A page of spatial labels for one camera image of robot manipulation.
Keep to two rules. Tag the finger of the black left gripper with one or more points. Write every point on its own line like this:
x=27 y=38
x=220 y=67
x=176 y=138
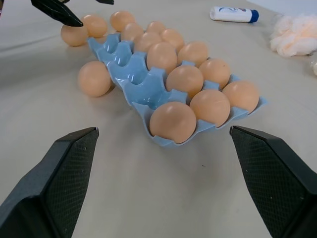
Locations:
x=58 y=11
x=105 y=1

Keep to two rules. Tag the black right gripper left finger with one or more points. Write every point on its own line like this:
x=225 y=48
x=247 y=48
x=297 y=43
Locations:
x=47 y=188

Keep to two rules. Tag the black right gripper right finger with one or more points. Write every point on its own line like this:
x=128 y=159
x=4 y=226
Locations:
x=277 y=183

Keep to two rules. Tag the blue plastic egg tray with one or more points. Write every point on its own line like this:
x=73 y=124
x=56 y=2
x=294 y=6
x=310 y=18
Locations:
x=138 y=81

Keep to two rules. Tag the tan egg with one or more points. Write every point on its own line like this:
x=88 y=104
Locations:
x=73 y=36
x=155 y=26
x=173 y=38
x=210 y=106
x=193 y=53
x=95 y=26
x=121 y=19
x=172 y=122
x=94 y=79
x=131 y=32
x=146 y=41
x=184 y=80
x=241 y=96
x=215 y=73
x=162 y=57

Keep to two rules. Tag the white bottle with blue cap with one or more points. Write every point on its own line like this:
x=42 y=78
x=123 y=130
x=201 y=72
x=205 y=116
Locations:
x=232 y=13

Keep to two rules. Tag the white plastic bag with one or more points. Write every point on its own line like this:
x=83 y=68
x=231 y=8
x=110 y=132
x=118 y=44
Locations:
x=293 y=36

